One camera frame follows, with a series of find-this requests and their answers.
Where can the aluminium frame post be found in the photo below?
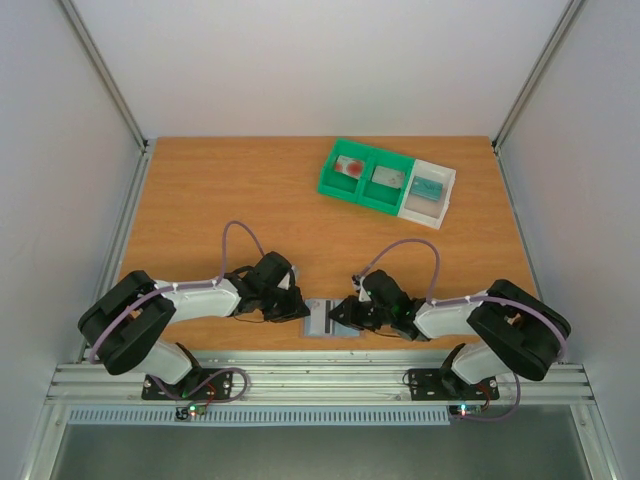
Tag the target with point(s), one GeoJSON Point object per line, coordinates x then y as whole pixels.
{"type": "Point", "coordinates": [543, 61]}
{"type": "Point", "coordinates": [92, 51]}

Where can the left controller board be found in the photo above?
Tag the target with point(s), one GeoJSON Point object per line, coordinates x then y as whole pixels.
{"type": "Point", "coordinates": [188, 413]}

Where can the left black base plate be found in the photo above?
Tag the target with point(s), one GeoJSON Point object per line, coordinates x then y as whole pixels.
{"type": "Point", "coordinates": [212, 383]}

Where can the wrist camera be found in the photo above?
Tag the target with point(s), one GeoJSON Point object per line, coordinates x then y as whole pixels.
{"type": "Point", "coordinates": [289, 279]}
{"type": "Point", "coordinates": [362, 294]}

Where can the right aluminium frame post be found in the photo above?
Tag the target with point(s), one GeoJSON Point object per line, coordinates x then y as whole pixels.
{"type": "Point", "coordinates": [543, 61]}

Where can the red circle card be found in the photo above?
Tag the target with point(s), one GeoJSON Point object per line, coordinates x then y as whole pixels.
{"type": "Point", "coordinates": [349, 166]}

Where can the grey slotted cable duct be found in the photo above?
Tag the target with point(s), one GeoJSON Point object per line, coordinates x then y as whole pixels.
{"type": "Point", "coordinates": [263, 416]}

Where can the right controller board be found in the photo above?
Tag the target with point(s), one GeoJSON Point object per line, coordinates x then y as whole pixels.
{"type": "Point", "coordinates": [465, 410]}

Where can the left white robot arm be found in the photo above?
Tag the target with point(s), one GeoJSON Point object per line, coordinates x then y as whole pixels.
{"type": "Point", "coordinates": [124, 327]}

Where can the left aluminium frame post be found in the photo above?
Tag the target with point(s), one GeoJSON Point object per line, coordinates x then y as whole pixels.
{"type": "Point", "coordinates": [92, 51]}

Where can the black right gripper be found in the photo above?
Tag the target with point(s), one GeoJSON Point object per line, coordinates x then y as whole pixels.
{"type": "Point", "coordinates": [356, 310]}

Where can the teal card in bin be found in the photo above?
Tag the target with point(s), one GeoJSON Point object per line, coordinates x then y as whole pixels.
{"type": "Point", "coordinates": [426, 188]}

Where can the controller board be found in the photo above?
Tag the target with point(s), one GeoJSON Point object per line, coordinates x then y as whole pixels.
{"type": "Point", "coordinates": [465, 410]}
{"type": "Point", "coordinates": [188, 413]}

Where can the aluminium front rail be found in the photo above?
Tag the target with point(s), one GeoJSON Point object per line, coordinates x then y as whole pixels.
{"type": "Point", "coordinates": [357, 377]}

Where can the green two-compartment bin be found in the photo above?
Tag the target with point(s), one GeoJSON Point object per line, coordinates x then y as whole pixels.
{"type": "Point", "coordinates": [363, 191]}

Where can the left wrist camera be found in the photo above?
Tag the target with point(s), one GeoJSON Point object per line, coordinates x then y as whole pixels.
{"type": "Point", "coordinates": [289, 279]}

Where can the white magnetic stripe card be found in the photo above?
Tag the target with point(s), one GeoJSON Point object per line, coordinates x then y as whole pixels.
{"type": "Point", "coordinates": [318, 323]}

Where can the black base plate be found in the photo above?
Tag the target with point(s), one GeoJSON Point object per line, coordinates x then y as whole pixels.
{"type": "Point", "coordinates": [212, 383]}
{"type": "Point", "coordinates": [431, 384]}

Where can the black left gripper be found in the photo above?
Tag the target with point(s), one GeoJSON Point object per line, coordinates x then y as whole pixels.
{"type": "Point", "coordinates": [294, 310]}

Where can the grey card in bin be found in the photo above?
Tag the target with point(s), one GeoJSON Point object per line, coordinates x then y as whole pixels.
{"type": "Point", "coordinates": [388, 177]}

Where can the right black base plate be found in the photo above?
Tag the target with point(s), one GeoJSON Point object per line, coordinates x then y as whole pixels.
{"type": "Point", "coordinates": [431, 384]}

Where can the white plastic bin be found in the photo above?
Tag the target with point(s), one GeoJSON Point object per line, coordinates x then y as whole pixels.
{"type": "Point", "coordinates": [421, 211]}

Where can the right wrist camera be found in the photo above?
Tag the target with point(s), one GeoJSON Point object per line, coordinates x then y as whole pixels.
{"type": "Point", "coordinates": [362, 294]}

